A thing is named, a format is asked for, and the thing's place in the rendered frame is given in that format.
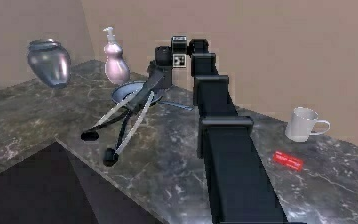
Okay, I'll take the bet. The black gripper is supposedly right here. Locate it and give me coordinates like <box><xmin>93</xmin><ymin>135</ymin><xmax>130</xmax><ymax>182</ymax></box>
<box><xmin>80</xmin><ymin>45</ymin><xmax>174</xmax><ymax>168</ymax></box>

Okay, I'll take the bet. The dark marble kitchen counter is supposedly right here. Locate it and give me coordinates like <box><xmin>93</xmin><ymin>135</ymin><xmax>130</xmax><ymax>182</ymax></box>
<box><xmin>0</xmin><ymin>59</ymin><xmax>358</xmax><ymax>224</ymax></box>

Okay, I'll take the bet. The shiny grey vase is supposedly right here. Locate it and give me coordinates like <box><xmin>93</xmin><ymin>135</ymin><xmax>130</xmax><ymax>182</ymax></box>
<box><xmin>26</xmin><ymin>38</ymin><xmax>72</xmax><ymax>89</ymax></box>

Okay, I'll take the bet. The pink soap dispenser bottle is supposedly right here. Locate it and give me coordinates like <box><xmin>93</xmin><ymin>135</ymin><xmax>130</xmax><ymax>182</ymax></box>
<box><xmin>102</xmin><ymin>26</ymin><xmax>131</xmax><ymax>85</ymax></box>

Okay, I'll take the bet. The red flat card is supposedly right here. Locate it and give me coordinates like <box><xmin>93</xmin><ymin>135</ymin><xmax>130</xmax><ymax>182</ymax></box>
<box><xmin>272</xmin><ymin>150</ymin><xmax>305</xmax><ymax>172</ymax></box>

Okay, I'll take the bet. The blue grey pan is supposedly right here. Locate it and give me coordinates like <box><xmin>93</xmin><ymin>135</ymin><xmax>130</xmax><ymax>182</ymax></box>
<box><xmin>111</xmin><ymin>80</ymin><xmax>195</xmax><ymax>112</ymax></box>

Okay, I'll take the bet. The white mug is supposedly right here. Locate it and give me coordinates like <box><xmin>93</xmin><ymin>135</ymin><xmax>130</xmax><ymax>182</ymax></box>
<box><xmin>284</xmin><ymin>106</ymin><xmax>331</xmax><ymax>143</ymax></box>

